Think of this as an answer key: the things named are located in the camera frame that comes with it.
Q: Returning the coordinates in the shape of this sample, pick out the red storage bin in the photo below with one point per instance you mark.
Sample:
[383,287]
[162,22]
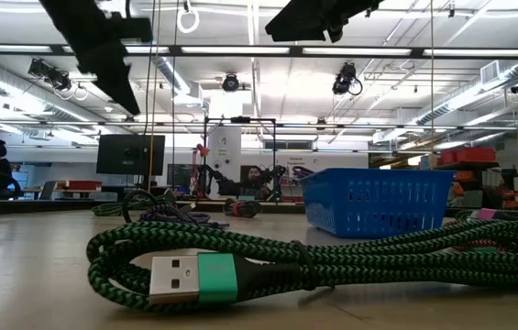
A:
[469,156]

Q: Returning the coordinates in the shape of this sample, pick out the white pillar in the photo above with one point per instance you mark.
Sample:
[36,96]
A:
[224,142]

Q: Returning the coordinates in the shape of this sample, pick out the black monitor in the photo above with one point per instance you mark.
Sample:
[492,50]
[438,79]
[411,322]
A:
[130,153]

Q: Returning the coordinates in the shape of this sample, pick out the red desk lamp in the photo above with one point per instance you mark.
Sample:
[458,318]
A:
[202,150]

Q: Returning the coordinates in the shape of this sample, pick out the blue plastic basket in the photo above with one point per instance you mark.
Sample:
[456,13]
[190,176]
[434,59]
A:
[332,201]

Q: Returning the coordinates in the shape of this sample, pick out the background black robot arm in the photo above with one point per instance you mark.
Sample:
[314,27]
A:
[215,176]
[278,174]

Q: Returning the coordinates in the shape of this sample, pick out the red tray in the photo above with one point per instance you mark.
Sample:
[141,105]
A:
[80,185]

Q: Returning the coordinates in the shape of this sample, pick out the shelf with orange bins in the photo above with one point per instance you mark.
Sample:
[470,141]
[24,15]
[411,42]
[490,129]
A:
[465,176]

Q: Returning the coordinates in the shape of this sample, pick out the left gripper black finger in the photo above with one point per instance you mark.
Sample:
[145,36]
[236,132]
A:
[118,87]
[132,29]

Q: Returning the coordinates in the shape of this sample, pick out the overhead LED light bar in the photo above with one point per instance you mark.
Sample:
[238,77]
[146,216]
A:
[295,50]

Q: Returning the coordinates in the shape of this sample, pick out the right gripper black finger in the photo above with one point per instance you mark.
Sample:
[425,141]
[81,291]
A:
[300,23]

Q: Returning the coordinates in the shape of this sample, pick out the background black metal frame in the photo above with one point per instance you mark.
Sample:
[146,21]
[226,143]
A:
[240,120]

